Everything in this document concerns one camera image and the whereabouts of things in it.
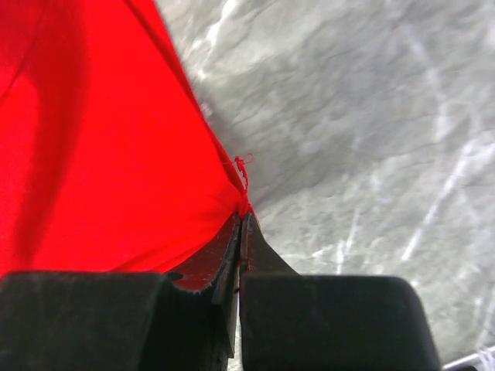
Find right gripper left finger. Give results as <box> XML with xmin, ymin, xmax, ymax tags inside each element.
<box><xmin>169</xmin><ymin>213</ymin><xmax>241</xmax><ymax>305</ymax></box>

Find red t-shirt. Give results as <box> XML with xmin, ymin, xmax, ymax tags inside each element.
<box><xmin>1</xmin><ymin>1</ymin><xmax>251</xmax><ymax>274</ymax></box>

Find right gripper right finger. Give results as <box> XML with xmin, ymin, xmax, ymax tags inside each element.
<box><xmin>240</xmin><ymin>213</ymin><xmax>298</xmax><ymax>275</ymax></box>

